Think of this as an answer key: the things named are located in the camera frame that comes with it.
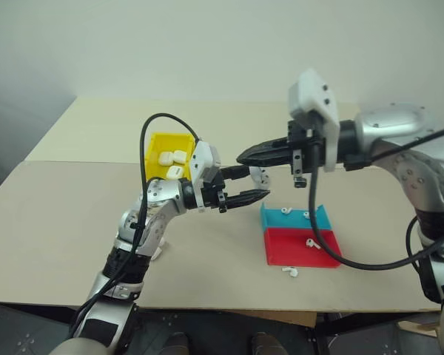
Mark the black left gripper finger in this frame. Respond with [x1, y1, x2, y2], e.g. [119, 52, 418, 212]
[224, 188, 272, 210]
[221, 166, 252, 183]

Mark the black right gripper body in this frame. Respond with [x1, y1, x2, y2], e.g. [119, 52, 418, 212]
[286, 118, 329, 190]

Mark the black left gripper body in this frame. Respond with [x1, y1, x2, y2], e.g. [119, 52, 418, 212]
[201, 168, 231, 214]

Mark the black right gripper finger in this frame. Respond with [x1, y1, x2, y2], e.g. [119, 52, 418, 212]
[239, 136, 292, 158]
[236, 147, 292, 168]

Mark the teal tray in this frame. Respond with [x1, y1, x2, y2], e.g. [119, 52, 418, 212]
[259, 202, 332, 231]

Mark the yellow plastic bin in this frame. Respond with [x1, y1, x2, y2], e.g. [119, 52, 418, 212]
[144, 132, 201, 181]

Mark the red tray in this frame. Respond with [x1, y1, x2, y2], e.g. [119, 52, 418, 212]
[263, 226, 343, 268]

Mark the dark rounded shoe tip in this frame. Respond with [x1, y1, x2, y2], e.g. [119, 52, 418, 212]
[161, 331, 190, 355]
[250, 331, 279, 355]

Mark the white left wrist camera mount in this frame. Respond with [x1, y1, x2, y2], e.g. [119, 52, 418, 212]
[187, 141, 223, 214]

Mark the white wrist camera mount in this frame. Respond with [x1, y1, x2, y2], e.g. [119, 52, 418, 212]
[187, 141, 223, 214]
[288, 67, 342, 174]

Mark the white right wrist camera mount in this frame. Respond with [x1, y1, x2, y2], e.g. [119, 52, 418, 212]
[288, 67, 342, 174]

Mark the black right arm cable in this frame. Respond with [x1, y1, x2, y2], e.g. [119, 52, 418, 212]
[307, 124, 444, 269]

